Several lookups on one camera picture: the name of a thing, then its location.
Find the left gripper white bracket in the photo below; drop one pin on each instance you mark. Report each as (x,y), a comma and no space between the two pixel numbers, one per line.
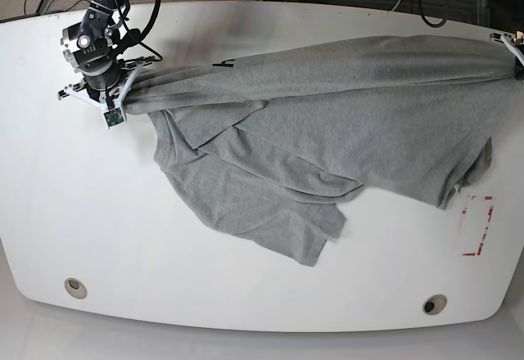
(514,43)

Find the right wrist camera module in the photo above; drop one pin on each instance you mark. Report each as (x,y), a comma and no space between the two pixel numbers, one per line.
(114,117)

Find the red tape rectangle marking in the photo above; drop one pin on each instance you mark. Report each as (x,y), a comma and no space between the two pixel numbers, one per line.
(474,224)

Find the right table cable grommet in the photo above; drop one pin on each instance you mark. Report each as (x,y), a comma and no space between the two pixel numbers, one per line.
(434,305)

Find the grey T-shirt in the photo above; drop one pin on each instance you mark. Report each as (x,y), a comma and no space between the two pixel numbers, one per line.
(266,147)

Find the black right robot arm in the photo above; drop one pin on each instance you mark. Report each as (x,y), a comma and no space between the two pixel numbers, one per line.
(107,53)

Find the table cable grommet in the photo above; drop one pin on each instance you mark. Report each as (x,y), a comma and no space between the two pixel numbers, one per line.
(75,288)
(434,305)

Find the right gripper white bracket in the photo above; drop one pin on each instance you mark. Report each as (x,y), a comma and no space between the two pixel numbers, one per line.
(106,81)

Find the left table cable grommet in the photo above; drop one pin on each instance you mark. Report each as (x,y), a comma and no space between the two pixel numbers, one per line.
(75,288)

